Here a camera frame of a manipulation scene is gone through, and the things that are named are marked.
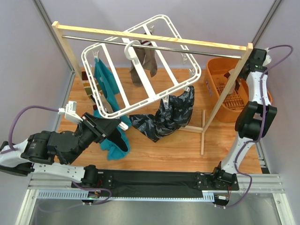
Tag white hanger clip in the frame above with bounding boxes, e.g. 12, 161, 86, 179
118, 121, 129, 130

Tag beige maroon-cuffed sock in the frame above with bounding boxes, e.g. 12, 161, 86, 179
130, 48, 145, 87
142, 48, 158, 77

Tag white plastic clip hanger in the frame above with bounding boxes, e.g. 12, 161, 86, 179
81, 14, 203, 129

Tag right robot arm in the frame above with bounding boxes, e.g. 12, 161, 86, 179
211, 48, 277, 189

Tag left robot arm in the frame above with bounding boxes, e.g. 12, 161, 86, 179
0, 112, 121, 188

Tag white clip holding shorts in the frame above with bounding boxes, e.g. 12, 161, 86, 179
162, 95, 169, 108

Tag teal towel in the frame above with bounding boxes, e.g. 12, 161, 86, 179
94, 59, 130, 160

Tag dark patterned shorts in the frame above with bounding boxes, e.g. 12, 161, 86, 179
129, 85, 195, 143

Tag wooden clothes rack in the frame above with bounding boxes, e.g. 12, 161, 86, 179
52, 21, 254, 155

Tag orange laundry basket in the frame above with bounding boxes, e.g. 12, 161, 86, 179
205, 57, 274, 122

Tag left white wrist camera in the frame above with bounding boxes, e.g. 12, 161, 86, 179
58, 101, 83, 124

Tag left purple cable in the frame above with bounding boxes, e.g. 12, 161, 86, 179
0, 105, 61, 155

